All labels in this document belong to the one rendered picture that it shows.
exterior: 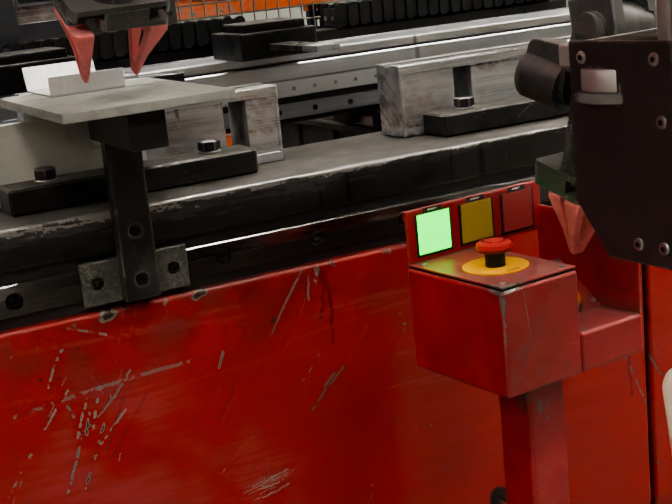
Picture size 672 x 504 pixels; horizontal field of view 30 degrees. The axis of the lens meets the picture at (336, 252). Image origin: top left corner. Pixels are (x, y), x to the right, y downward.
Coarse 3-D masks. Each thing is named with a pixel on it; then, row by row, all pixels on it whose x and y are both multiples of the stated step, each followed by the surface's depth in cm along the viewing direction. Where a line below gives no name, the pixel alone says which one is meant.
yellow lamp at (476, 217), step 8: (480, 200) 143; (488, 200) 143; (464, 208) 142; (472, 208) 142; (480, 208) 143; (488, 208) 144; (464, 216) 142; (472, 216) 142; (480, 216) 143; (488, 216) 144; (464, 224) 142; (472, 224) 143; (480, 224) 143; (488, 224) 144; (464, 232) 142; (472, 232) 143; (480, 232) 144; (488, 232) 144; (464, 240) 142; (472, 240) 143
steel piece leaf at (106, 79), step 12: (96, 72) 138; (108, 72) 139; (120, 72) 139; (60, 84) 136; (72, 84) 137; (84, 84) 138; (96, 84) 138; (108, 84) 139; (120, 84) 140; (48, 96) 137
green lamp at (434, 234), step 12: (420, 216) 138; (432, 216) 139; (444, 216) 140; (420, 228) 139; (432, 228) 139; (444, 228) 140; (420, 240) 139; (432, 240) 140; (444, 240) 141; (420, 252) 139
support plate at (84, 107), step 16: (128, 80) 148; (144, 80) 145; (160, 80) 143; (16, 96) 142; (32, 96) 140; (64, 96) 136; (80, 96) 134; (96, 96) 133; (112, 96) 131; (128, 96) 129; (144, 96) 128; (160, 96) 126; (176, 96) 124; (192, 96) 124; (208, 96) 125; (224, 96) 126; (32, 112) 129; (48, 112) 123; (64, 112) 120; (80, 112) 120; (96, 112) 120; (112, 112) 121; (128, 112) 122
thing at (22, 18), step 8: (16, 0) 142; (24, 0) 142; (32, 0) 142; (40, 0) 143; (48, 0) 143; (16, 8) 142; (24, 8) 143; (32, 8) 143; (40, 8) 144; (48, 8) 144; (24, 16) 143; (32, 16) 143; (40, 16) 144; (48, 16) 144; (56, 16) 145
